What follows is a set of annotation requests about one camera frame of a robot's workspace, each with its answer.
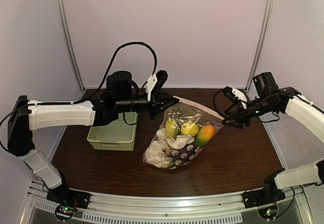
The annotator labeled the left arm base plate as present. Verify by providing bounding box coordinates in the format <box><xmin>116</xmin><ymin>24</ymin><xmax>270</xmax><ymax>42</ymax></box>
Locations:
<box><xmin>46</xmin><ymin>188</ymin><xmax>90</xmax><ymax>209</ymax></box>

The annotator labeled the purple spotted fake eggplant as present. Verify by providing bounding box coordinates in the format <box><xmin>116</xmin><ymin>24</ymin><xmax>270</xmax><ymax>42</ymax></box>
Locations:
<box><xmin>169</xmin><ymin>144</ymin><xmax>202</xmax><ymax>167</ymax></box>

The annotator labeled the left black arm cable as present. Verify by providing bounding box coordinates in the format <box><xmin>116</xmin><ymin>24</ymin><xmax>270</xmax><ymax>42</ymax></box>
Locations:
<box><xmin>73</xmin><ymin>41</ymin><xmax>158</xmax><ymax>105</ymax></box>

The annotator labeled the aluminium front rail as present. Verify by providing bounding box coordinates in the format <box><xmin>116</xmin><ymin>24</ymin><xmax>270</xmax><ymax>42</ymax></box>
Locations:
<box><xmin>25</xmin><ymin>179</ymin><xmax>312</xmax><ymax>223</ymax></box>

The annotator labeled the right black camera cable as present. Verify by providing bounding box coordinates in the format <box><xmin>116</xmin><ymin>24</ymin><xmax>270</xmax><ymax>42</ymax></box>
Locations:
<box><xmin>212</xmin><ymin>88</ymin><xmax>240</xmax><ymax>120</ymax></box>

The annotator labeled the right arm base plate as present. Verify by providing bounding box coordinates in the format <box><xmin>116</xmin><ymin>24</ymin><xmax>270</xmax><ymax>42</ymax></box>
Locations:
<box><xmin>241</xmin><ymin>188</ymin><xmax>286</xmax><ymax>209</ymax></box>

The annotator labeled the green plastic basket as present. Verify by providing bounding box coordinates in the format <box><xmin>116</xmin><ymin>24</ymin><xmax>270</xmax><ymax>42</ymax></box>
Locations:
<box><xmin>87</xmin><ymin>112</ymin><xmax>138</xmax><ymax>151</ymax></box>

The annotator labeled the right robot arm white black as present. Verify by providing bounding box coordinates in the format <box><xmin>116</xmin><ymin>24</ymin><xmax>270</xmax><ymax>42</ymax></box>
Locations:
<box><xmin>222</xmin><ymin>72</ymin><xmax>323</xmax><ymax>199</ymax></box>

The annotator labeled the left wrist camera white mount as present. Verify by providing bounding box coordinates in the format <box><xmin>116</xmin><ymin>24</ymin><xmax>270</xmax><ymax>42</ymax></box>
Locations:
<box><xmin>145</xmin><ymin>70</ymin><xmax>168</xmax><ymax>101</ymax></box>

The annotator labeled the aluminium frame post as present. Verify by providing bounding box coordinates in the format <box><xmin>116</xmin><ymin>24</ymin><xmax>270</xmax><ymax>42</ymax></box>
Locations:
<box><xmin>56</xmin><ymin>0</ymin><xmax>85</xmax><ymax>92</ymax></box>
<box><xmin>253</xmin><ymin>0</ymin><xmax>277</xmax><ymax>90</ymax></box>

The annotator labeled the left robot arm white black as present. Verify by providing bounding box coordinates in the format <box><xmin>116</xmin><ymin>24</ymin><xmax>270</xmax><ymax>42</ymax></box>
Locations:
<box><xmin>7</xmin><ymin>70</ymin><xmax>179</xmax><ymax>190</ymax></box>

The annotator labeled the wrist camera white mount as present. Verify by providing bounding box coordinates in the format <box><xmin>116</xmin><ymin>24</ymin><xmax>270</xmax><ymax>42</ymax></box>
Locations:
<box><xmin>223</xmin><ymin>86</ymin><xmax>248</xmax><ymax>109</ymax></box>
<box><xmin>145</xmin><ymin>70</ymin><xmax>168</xmax><ymax>101</ymax></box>

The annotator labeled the orange fake fruit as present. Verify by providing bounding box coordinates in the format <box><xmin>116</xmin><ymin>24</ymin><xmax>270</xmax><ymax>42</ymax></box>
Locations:
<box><xmin>194</xmin><ymin>125</ymin><xmax>216</xmax><ymax>147</ymax></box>

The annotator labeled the yellow fake banana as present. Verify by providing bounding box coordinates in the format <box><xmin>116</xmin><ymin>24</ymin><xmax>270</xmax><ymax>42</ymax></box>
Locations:
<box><xmin>181</xmin><ymin>122</ymin><xmax>199</xmax><ymax>137</ymax></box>

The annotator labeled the yellow fake pepper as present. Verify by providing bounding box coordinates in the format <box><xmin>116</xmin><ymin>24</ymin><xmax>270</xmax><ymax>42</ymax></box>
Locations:
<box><xmin>165</xmin><ymin>119</ymin><xmax>180</xmax><ymax>139</ymax></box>

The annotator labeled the clear zip top bag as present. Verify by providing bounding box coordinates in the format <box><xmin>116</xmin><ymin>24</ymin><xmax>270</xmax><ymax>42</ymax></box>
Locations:
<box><xmin>142</xmin><ymin>97</ymin><xmax>224</xmax><ymax>170</ymax></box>

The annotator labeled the white fake cauliflower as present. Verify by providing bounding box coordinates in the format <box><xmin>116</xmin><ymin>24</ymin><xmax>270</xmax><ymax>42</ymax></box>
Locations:
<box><xmin>144</xmin><ymin>128</ymin><xmax>175</xmax><ymax>169</ymax></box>

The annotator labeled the right aluminium frame post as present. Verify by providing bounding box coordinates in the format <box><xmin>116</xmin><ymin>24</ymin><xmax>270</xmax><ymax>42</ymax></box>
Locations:
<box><xmin>253</xmin><ymin>0</ymin><xmax>277</xmax><ymax>90</ymax></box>

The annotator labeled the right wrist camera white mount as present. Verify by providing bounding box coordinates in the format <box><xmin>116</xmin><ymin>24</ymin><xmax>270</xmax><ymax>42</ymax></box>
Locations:
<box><xmin>223</xmin><ymin>86</ymin><xmax>248</xmax><ymax>109</ymax></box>

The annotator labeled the left aluminium frame post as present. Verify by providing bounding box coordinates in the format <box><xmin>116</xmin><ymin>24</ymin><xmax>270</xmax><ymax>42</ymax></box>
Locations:
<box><xmin>56</xmin><ymin>0</ymin><xmax>85</xmax><ymax>92</ymax></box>

